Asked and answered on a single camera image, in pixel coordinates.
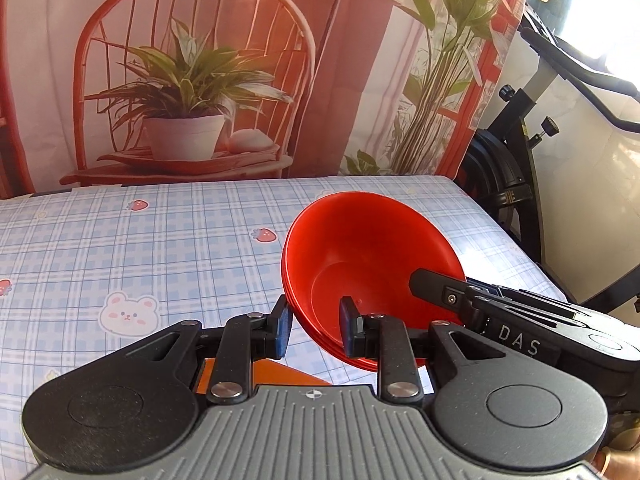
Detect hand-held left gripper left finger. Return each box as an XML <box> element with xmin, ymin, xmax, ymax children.
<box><xmin>120</xmin><ymin>295</ymin><xmax>294</xmax><ymax>405</ymax></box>

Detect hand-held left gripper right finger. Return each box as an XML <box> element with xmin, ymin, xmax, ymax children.
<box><xmin>339</xmin><ymin>296</ymin><xmax>503</xmax><ymax>405</ymax></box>

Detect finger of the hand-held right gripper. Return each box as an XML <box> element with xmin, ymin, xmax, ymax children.
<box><xmin>409</xmin><ymin>269</ymin><xmax>593</xmax><ymax>322</ymax></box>

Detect orange plastic plate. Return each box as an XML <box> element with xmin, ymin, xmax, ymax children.
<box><xmin>195</xmin><ymin>359</ymin><xmax>333</xmax><ymax>397</ymax></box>

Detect black exercise bike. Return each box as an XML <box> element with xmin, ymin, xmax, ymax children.
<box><xmin>457</xmin><ymin>7</ymin><xmax>640</xmax><ymax>313</ymax></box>

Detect blue checked tablecloth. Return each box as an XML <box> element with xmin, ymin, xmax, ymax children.
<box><xmin>0</xmin><ymin>175</ymin><xmax>570</xmax><ymax>473</ymax></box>

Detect printed backdrop cloth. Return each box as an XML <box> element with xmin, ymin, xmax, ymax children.
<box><xmin>0</xmin><ymin>0</ymin><xmax>532</xmax><ymax>200</ymax></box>

